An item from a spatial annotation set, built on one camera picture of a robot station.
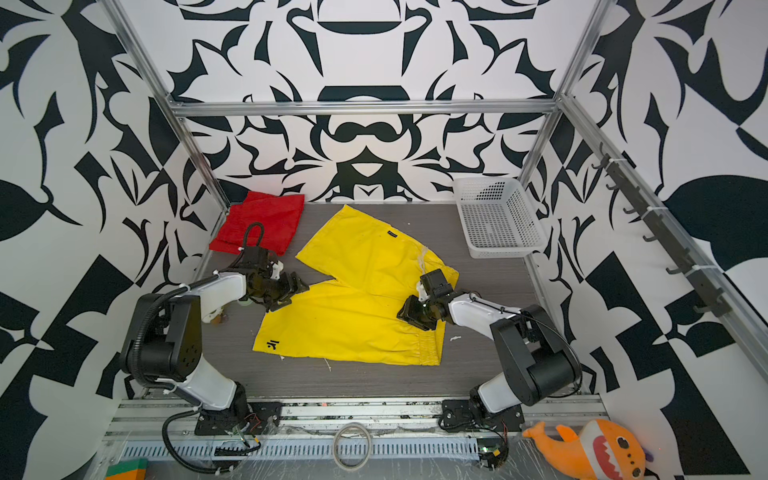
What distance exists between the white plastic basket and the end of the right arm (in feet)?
0.92

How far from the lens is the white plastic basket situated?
1.06 m

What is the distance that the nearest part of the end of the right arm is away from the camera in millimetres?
692
